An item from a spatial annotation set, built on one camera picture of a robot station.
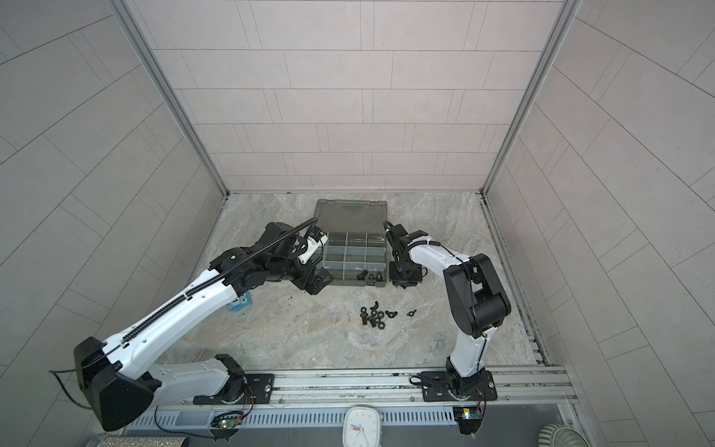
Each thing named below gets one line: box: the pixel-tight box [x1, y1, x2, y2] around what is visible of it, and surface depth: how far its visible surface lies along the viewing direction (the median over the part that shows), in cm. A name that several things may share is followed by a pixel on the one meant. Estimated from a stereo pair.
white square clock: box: [342, 406, 381, 447], surface depth 65 cm
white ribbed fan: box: [538, 422, 591, 447], surface depth 64 cm
